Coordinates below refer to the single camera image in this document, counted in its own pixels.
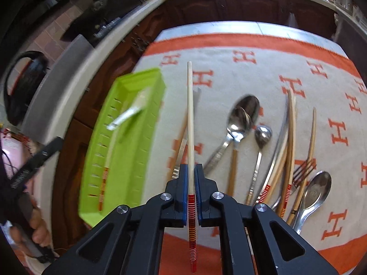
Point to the green plastic utensil tray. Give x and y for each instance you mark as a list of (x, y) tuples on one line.
[(129, 160)]

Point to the person's left hand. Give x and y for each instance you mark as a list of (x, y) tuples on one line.
[(40, 229)]

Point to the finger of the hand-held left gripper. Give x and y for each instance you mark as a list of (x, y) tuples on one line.
[(50, 149)]

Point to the wooden chopstick with black band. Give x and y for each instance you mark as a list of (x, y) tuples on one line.
[(311, 143)]

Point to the grey frosted-door cabinet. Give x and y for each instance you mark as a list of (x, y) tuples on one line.
[(352, 34)]

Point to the grey metal side panel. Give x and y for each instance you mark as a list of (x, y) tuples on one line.
[(57, 91)]

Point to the grey metal utensil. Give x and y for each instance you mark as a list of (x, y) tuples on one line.
[(123, 117)]

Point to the black gas stove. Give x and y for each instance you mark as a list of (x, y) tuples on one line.
[(114, 11)]

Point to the black range hood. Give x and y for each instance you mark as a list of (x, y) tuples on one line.
[(37, 3)]

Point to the small metal spoon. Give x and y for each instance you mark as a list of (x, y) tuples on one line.
[(263, 137)]

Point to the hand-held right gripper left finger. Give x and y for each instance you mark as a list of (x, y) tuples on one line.
[(185, 194)]

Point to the large plain metal spoon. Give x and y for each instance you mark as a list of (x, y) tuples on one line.
[(316, 190)]

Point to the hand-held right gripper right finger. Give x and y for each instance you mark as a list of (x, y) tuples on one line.
[(197, 194)]

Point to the white plastic bag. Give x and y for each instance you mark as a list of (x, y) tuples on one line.
[(291, 20)]

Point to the black rice cooker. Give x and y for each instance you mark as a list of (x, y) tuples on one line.
[(24, 91)]

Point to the orange and beige printed blanket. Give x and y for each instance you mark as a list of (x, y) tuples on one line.
[(229, 71)]

